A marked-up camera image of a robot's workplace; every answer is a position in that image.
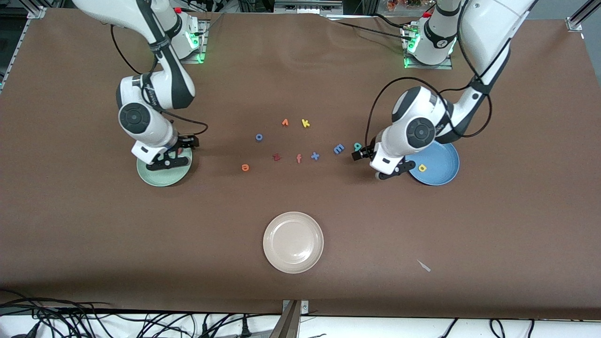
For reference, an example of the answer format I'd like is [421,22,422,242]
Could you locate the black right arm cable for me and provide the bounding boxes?
[110,23,208,139]

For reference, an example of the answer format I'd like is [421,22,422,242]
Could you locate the silver table corner rail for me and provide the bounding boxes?
[0,0,47,92]
[566,0,592,32]

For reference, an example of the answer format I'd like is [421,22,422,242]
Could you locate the black table cable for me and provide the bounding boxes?
[326,18,408,42]

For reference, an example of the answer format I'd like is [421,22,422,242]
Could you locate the green plate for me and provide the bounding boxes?
[137,140,193,187]

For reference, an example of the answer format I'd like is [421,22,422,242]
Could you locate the grey aluminium beam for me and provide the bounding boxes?
[269,300,301,338]

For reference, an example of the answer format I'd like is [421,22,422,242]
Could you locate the blue plate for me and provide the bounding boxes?
[407,139,460,186]

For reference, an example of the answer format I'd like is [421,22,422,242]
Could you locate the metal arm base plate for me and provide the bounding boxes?
[176,19,208,64]
[403,26,454,70]

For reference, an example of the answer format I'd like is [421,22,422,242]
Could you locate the beige plate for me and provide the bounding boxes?
[263,212,324,274]

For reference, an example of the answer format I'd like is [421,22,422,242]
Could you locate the silver metal box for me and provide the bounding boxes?
[274,0,344,15]

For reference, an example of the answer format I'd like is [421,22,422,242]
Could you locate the black floor cable tangle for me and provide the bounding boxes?
[0,289,282,338]

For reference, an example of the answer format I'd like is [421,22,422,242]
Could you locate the orange plastic items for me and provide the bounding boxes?
[386,0,425,11]

